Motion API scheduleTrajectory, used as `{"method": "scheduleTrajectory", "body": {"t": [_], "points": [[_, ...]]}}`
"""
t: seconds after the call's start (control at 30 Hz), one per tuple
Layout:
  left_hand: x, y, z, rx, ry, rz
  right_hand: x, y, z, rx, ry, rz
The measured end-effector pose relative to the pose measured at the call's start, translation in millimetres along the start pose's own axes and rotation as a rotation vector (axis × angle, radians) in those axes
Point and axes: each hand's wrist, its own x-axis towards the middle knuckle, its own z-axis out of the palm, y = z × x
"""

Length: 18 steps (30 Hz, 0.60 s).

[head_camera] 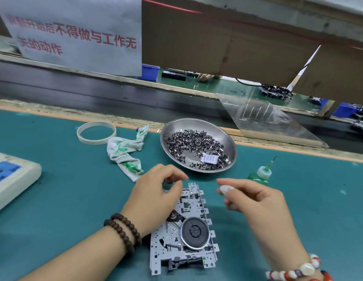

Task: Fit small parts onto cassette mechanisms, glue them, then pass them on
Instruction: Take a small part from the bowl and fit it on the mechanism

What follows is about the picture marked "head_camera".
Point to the person's left hand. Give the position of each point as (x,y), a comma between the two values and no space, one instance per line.
(152,202)

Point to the person's right hand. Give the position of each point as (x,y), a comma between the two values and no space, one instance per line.
(269,222)

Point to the green glue squeeze bottle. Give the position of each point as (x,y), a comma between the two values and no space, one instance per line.
(262,173)

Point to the metal deck chassis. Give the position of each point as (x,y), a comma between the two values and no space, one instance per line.
(196,234)

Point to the white green-stained cloth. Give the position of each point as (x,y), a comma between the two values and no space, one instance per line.
(126,152)

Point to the pile of small metal parts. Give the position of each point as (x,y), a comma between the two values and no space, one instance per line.
(187,143)

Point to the round metal bowl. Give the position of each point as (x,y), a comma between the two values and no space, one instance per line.
(173,124)

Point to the finished mechanisms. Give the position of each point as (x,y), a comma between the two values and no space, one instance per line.
(276,92)

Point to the black conveyor belt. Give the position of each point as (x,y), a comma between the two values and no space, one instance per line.
(82,84)

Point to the person's left forearm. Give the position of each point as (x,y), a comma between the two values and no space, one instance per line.
(76,257)

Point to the clear plastic sheet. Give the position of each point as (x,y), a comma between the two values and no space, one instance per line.
(275,123)

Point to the black flat box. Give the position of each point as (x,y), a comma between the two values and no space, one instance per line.
(174,75)

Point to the blue plastic bin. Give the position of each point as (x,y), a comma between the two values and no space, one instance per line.
(345,110)
(150,72)

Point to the white blue power strip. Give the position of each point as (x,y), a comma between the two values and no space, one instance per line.
(15,178)

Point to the brown cardboard panel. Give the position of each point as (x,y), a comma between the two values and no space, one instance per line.
(216,49)

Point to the white paper sign red text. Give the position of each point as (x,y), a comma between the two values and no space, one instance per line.
(76,32)

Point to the wooden shelf beam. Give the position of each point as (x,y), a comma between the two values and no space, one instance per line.
(275,17)

